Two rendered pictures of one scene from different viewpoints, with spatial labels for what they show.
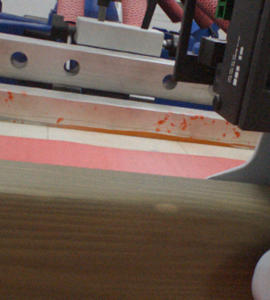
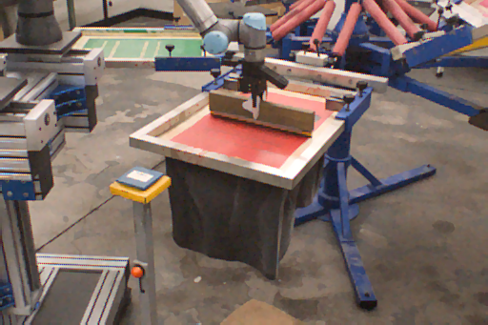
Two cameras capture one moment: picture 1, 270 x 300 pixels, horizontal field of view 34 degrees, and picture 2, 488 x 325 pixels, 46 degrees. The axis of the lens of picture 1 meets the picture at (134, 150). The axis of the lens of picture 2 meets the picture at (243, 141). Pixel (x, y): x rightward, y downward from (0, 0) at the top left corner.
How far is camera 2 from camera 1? 1.94 m
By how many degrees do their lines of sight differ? 38
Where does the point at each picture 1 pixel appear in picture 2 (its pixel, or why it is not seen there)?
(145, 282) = (237, 105)
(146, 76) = (311, 73)
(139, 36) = (315, 59)
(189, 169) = (300, 103)
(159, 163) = (294, 100)
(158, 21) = not seen: outside the picture
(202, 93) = (331, 80)
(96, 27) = (301, 56)
